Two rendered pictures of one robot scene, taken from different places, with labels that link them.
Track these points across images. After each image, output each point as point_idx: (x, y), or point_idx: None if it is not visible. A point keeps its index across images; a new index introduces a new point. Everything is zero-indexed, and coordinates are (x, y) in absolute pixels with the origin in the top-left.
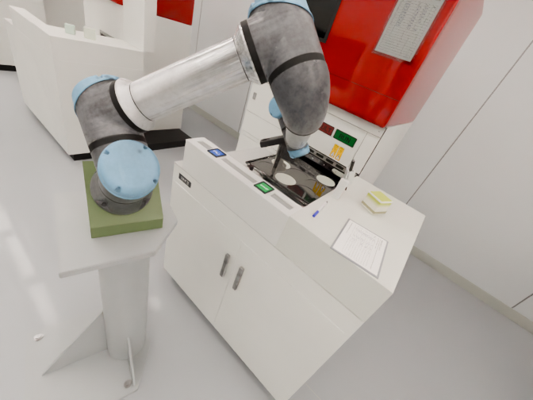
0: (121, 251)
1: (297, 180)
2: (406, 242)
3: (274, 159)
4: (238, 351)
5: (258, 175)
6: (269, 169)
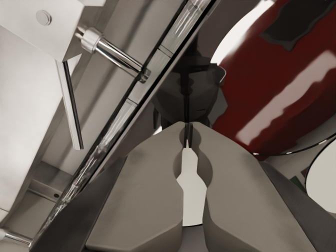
0: None
1: (200, 233)
2: None
3: (270, 180)
4: None
5: (59, 26)
6: (253, 98)
